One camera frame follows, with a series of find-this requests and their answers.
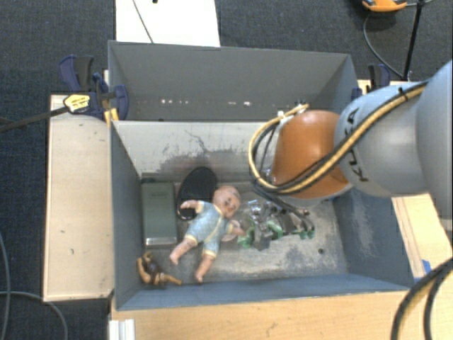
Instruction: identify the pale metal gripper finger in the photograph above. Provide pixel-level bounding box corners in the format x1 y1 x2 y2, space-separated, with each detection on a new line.
248 203 265 234
256 224 275 252

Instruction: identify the baby doll in blue suit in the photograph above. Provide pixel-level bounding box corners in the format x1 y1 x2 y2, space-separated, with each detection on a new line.
168 185 249 285

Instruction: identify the black oval case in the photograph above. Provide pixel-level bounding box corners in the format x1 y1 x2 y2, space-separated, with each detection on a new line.
176 166 219 222

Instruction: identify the dark green flat block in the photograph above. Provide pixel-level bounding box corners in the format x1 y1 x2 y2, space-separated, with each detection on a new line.
140 178 178 248

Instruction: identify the brown toy animal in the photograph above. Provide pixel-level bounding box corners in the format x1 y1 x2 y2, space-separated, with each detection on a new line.
136 251 183 289

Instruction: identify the grey metal bin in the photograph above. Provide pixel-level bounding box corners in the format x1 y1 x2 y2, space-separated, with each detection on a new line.
107 40 415 312

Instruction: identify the pale wood flat board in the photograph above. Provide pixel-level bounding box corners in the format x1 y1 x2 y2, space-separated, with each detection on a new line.
42 95 115 302

